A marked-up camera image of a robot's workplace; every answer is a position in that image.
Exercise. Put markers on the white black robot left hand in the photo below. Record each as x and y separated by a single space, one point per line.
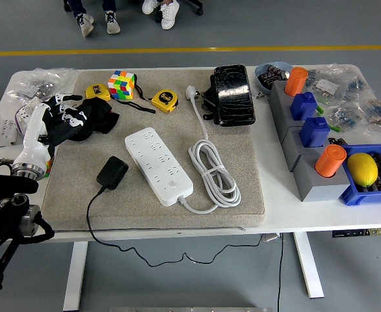
36 123

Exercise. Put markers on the black plug adapter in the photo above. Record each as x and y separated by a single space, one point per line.
112 172

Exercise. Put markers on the white power strip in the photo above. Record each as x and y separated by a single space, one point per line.
158 165

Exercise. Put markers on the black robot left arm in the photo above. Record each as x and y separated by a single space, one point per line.
2 227

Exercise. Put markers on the white socket in purple pack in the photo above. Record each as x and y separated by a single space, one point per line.
23 113

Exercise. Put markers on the clear bag of metal parts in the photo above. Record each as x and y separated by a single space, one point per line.
37 84

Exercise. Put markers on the black cloth pouch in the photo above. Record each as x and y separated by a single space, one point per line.
102 117

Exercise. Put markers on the plain yellow tape measure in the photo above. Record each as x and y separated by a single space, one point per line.
96 91

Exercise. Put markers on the large colourful puzzle cube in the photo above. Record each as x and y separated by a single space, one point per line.
121 85

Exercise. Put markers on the person's foot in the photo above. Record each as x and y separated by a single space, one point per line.
112 22
149 6
86 24
169 14

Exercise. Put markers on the black chair caster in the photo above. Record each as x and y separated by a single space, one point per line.
197 9
67 5

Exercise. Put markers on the person's leg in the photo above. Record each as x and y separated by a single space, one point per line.
109 5
77 6

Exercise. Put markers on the yellow tape measure 5m print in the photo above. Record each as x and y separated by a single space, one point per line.
164 99

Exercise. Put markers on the white table leg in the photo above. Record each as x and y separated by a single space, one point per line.
75 276
309 266

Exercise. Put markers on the glossy black case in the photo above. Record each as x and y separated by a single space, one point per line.
234 94

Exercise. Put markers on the grey-brown mat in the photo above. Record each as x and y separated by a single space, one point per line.
236 146

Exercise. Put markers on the small metal clip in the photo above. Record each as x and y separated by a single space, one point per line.
259 95

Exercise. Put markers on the light blue bowl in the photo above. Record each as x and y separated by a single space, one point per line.
258 73

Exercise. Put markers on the dark components in bowl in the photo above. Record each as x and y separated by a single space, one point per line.
270 77

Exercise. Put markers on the grey peg holder block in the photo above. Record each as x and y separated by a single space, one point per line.
280 104
314 187
291 146

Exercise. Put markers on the orange cylinder peg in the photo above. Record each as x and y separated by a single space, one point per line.
328 161
296 81

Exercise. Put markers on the blue block peg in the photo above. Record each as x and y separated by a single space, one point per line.
314 131
302 105

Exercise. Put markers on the small green part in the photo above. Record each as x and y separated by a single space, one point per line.
320 109
335 128

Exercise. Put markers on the clear bag with white label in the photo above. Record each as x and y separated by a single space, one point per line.
327 86

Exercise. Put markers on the black electronic component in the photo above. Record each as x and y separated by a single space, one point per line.
337 141

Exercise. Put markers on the clear bag of blue resistors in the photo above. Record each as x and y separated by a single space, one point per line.
345 117

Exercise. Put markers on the blue plastic bin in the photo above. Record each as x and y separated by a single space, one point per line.
353 195

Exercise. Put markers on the yellow lemon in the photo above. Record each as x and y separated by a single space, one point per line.
362 169

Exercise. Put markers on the black table control panel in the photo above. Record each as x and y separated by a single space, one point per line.
356 232

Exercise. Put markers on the clear bag of brown resistors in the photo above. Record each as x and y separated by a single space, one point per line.
380 110

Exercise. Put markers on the silver under-table bracket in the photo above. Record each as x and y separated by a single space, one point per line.
271 237

